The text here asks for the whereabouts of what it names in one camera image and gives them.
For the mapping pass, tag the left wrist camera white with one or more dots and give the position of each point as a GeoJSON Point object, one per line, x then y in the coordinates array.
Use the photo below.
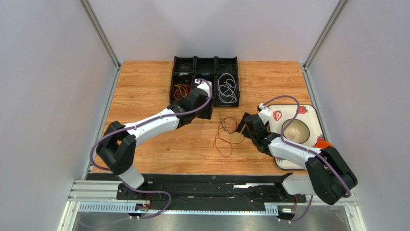
{"type": "Point", "coordinates": [204, 85]}

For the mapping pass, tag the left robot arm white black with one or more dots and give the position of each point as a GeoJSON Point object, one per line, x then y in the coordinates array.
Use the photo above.
{"type": "Point", "coordinates": [117, 147]}

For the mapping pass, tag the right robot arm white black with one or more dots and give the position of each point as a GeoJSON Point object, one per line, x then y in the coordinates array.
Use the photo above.
{"type": "Point", "coordinates": [328, 175]}

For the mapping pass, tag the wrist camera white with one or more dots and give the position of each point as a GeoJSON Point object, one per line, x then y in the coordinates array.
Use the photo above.
{"type": "Point", "coordinates": [204, 85]}
{"type": "Point", "coordinates": [264, 113]}

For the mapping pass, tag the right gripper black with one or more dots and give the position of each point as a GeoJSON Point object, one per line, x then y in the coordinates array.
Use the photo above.
{"type": "Point", "coordinates": [248, 125]}

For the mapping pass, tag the orange plastic cup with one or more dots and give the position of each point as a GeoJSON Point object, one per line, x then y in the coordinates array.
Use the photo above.
{"type": "Point", "coordinates": [322, 144]}

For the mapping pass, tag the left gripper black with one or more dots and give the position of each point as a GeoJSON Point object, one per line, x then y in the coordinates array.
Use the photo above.
{"type": "Point", "coordinates": [208, 111]}

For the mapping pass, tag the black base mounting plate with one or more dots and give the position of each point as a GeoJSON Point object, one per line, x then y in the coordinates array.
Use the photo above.
{"type": "Point", "coordinates": [210, 192]}

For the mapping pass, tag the aluminium frame rail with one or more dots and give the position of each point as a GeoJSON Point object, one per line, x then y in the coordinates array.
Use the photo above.
{"type": "Point", "coordinates": [92, 205]}

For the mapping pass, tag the strawberry pattern white tray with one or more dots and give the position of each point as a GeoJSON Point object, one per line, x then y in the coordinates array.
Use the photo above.
{"type": "Point", "coordinates": [283, 113]}

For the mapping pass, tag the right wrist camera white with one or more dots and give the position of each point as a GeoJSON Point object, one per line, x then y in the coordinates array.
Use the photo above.
{"type": "Point", "coordinates": [264, 113]}

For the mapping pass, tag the beige ceramic bowl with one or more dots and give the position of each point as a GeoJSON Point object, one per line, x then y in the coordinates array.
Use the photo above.
{"type": "Point", "coordinates": [297, 132]}

